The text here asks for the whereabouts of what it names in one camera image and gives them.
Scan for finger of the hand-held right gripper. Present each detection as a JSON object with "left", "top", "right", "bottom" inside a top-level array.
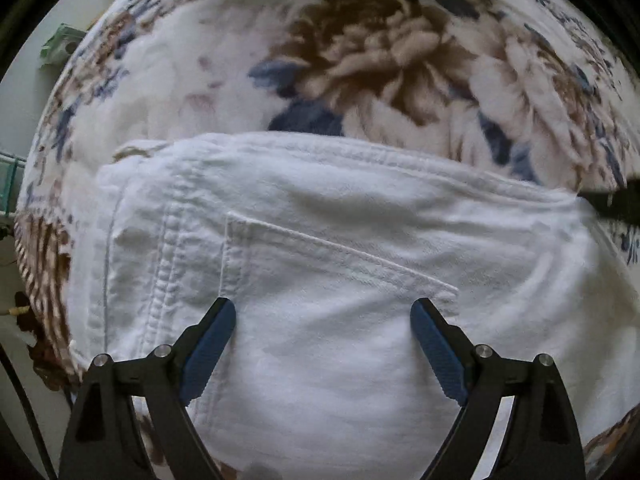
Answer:
[{"left": 577, "top": 175, "right": 640, "bottom": 226}]

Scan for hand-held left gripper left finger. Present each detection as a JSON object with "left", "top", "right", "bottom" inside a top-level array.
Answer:
[{"left": 58, "top": 297, "right": 237, "bottom": 480}]

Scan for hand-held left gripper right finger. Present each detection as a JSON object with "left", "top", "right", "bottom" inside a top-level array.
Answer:
[{"left": 410, "top": 297, "right": 587, "bottom": 480}]

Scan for white pants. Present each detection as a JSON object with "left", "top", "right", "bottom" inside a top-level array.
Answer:
[{"left": 67, "top": 131, "right": 640, "bottom": 480}]

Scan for floral printed blanket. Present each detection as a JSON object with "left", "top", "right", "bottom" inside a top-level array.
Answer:
[{"left": 14, "top": 0, "right": 640, "bottom": 480}]

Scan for green packet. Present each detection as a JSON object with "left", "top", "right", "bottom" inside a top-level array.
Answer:
[{"left": 39, "top": 22, "right": 87, "bottom": 67}]

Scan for black cable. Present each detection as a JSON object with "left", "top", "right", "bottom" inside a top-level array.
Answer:
[{"left": 0, "top": 345, "right": 57, "bottom": 480}]

